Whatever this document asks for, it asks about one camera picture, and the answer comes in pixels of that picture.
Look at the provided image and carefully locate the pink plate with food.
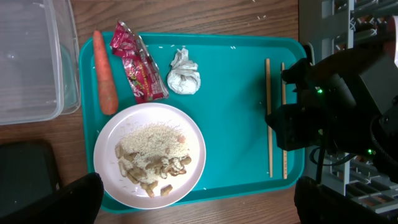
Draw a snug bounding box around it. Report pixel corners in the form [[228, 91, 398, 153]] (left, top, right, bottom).
[[93, 103, 206, 210]]

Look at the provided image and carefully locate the black tray bin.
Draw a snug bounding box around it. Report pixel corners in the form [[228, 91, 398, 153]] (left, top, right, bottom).
[[1, 140, 61, 218]]

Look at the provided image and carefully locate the teal plastic tray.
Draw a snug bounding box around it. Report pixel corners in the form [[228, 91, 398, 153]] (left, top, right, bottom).
[[78, 31, 308, 215]]

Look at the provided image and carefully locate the clear plastic bin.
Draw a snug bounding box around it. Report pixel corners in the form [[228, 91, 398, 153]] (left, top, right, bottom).
[[1, 0, 81, 125]]

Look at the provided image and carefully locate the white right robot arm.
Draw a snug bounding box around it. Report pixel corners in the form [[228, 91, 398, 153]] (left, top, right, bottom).
[[265, 16, 397, 182]]

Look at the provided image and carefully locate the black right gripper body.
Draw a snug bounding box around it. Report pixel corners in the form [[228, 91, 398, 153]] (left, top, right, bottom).
[[266, 57, 339, 152]]

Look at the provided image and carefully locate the red snack wrapper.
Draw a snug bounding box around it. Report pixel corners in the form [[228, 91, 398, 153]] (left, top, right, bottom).
[[109, 21, 169, 103]]

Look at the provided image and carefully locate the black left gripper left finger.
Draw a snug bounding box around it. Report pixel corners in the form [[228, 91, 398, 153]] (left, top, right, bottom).
[[1, 172, 104, 224]]

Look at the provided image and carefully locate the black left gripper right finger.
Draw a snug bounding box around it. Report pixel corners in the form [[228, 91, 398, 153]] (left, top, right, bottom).
[[294, 176, 392, 224]]

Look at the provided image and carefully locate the grey dishwasher rack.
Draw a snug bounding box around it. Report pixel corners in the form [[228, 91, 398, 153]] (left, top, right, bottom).
[[298, 0, 397, 219]]

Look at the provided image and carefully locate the wooden chopstick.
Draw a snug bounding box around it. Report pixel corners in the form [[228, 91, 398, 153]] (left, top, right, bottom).
[[264, 58, 274, 179], [281, 79, 288, 179]]

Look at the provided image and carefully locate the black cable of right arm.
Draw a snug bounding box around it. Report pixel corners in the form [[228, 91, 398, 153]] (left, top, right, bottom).
[[309, 146, 357, 184]]

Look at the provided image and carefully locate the crumpled white tissue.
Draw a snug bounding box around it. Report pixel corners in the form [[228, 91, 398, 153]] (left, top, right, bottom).
[[167, 48, 201, 95]]

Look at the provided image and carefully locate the orange carrot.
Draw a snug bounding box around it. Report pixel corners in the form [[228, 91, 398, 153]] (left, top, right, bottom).
[[93, 29, 119, 115]]

